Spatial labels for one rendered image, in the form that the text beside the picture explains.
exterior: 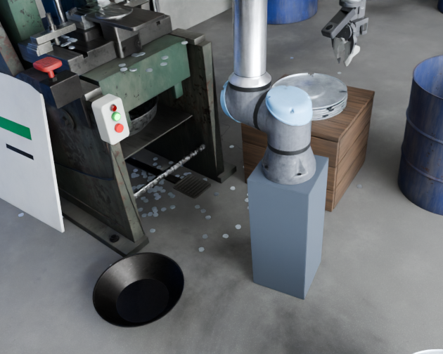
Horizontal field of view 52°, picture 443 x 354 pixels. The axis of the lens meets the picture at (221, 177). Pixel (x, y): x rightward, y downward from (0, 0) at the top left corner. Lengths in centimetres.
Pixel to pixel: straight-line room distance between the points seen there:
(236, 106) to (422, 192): 90
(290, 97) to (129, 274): 85
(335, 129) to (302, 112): 53
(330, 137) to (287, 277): 51
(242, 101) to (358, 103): 71
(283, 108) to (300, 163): 17
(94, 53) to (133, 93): 17
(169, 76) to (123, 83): 21
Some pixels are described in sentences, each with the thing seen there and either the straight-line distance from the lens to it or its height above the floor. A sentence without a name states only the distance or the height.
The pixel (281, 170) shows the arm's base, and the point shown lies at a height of 49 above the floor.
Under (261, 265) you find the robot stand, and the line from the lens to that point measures 148.
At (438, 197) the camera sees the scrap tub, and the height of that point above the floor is 8.
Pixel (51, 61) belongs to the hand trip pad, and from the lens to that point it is 136.
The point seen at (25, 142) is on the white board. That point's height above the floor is 34.
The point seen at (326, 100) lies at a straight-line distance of 174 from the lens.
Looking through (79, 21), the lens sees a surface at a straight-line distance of 165.
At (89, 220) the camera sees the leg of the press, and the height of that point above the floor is 3.
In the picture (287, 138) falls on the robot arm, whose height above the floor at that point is 59.
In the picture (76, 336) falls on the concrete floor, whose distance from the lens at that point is 158.
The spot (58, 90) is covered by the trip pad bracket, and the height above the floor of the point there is 69.
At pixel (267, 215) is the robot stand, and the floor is 33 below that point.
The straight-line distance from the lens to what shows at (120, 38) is 156.
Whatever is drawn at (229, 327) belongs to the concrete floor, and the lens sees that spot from 148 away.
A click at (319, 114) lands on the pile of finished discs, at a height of 37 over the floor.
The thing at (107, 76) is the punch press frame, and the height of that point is 65.
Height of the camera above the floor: 123
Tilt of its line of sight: 38 degrees down
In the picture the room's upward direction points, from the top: 6 degrees counter-clockwise
